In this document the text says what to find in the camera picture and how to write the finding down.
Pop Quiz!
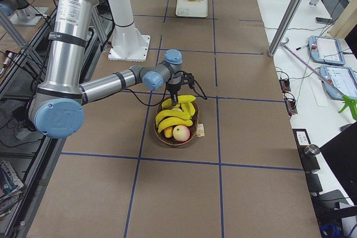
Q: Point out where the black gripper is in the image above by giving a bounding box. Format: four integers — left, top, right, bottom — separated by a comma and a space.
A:
167, 74, 183, 103

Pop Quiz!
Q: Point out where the paper basket tag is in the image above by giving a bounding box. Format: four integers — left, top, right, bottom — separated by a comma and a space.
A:
196, 123, 205, 137

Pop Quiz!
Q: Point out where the brown wicker basket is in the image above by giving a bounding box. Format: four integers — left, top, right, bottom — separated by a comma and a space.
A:
153, 101, 199, 147

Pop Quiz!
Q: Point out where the white bear print tray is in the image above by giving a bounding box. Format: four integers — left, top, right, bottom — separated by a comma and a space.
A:
175, 0, 208, 18

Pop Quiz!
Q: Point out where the pink white plastic apple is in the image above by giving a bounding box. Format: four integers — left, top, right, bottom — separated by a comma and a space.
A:
173, 125, 190, 142

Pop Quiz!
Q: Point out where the orange relay module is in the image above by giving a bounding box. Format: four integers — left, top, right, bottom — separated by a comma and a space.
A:
279, 79, 291, 93
284, 99, 298, 116

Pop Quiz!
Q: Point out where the black smartphone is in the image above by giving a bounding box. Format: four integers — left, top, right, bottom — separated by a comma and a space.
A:
315, 17, 334, 25

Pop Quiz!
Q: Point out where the far teach pendant tablet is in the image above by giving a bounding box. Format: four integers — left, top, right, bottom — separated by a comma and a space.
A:
308, 36, 345, 66

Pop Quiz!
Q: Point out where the teach pendant tablet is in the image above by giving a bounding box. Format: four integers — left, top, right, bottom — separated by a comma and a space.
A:
320, 65, 356, 99
308, 36, 345, 66

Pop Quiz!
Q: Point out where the near teach pendant tablet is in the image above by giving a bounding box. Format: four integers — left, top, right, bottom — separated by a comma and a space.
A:
320, 65, 356, 99

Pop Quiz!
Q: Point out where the green tipped reacher grabber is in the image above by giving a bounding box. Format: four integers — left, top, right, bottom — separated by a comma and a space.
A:
279, 38, 357, 120

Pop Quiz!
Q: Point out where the wrist black camera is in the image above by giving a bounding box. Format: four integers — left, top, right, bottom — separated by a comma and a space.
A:
183, 73, 195, 89

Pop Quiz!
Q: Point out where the aluminium frame post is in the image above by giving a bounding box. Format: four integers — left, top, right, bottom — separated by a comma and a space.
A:
268, 0, 302, 57

